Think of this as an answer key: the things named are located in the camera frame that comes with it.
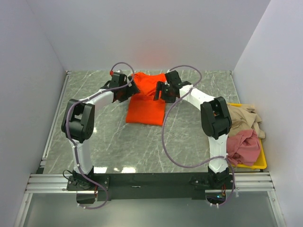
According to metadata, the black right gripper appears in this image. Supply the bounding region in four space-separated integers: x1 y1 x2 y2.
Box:
153 81 176 104

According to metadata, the orange t shirt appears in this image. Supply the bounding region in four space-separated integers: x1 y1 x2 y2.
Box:
125 72 166 126

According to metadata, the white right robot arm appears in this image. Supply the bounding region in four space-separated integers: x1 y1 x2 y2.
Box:
154 70 232 189

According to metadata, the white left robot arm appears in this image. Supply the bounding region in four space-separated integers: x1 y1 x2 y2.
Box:
61 71 140 190

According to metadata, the beige t shirt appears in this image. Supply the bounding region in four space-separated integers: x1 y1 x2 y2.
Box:
227 103 266 139

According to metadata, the black base crossbar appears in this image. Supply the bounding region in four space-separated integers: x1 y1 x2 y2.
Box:
67 172 232 204

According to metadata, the pink t shirt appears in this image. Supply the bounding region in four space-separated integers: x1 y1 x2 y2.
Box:
227 129 261 166

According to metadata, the yellow plastic bin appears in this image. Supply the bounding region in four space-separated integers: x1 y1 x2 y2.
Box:
227 102 267 170

